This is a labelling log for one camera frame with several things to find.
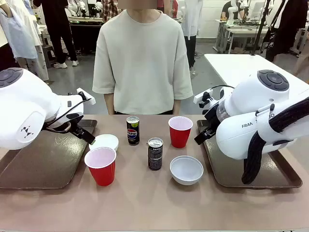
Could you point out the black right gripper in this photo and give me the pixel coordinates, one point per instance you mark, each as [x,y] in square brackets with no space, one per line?
[212,118]

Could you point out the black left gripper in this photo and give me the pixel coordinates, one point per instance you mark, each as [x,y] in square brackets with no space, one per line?
[76,128]

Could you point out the white bowl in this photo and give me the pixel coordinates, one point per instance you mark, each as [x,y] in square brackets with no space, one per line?
[107,141]
[186,170]

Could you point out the red plastic cup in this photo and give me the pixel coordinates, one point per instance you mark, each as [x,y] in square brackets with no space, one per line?
[179,139]
[102,174]

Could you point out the black Pepsi can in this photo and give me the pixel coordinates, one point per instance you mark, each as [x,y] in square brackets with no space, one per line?
[133,133]
[155,157]

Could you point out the person's right forearm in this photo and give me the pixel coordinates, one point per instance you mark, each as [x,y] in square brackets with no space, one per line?
[109,104]

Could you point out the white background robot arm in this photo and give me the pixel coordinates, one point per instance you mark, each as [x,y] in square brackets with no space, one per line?
[233,9]

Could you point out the person's left forearm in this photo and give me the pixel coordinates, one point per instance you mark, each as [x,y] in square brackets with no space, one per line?
[176,106]

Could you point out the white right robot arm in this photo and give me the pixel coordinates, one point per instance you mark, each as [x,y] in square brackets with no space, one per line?
[241,135]

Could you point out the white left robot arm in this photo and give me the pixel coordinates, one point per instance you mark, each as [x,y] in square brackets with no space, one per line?
[24,108]

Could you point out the brown serving tray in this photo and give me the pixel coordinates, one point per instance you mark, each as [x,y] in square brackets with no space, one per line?
[277,174]
[48,164]

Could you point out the white folding table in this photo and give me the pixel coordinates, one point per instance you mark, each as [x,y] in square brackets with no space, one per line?
[229,65]

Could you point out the grey step stool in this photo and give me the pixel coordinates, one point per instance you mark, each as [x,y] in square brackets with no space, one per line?
[49,54]

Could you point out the person in beige t-shirt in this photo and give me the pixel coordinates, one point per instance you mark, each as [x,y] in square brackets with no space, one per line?
[142,60]

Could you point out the black background workbench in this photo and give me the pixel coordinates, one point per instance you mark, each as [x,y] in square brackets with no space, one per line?
[87,33]

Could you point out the white background workbench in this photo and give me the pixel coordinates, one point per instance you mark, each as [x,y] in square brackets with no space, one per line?
[241,31]

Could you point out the bystander in black clothes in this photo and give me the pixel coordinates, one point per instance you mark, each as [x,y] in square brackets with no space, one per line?
[58,29]

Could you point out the bystander in white shirt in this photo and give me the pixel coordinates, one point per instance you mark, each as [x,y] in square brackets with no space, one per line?
[192,19]

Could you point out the black tripod stand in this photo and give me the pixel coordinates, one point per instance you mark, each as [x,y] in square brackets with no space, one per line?
[260,29]

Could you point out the bystander in light blue shirt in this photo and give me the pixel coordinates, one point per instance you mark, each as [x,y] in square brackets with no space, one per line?
[17,31]

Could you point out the bystander in plaid shirt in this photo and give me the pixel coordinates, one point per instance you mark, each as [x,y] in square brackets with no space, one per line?
[111,9]

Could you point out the bystander in black printed shirt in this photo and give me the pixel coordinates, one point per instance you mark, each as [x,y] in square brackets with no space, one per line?
[287,24]

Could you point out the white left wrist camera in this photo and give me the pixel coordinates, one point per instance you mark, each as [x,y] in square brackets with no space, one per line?
[89,100]

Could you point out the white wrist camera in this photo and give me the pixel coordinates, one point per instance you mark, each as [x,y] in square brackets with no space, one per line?
[200,97]
[89,100]

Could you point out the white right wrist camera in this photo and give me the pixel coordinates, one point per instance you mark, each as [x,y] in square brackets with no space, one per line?
[200,97]

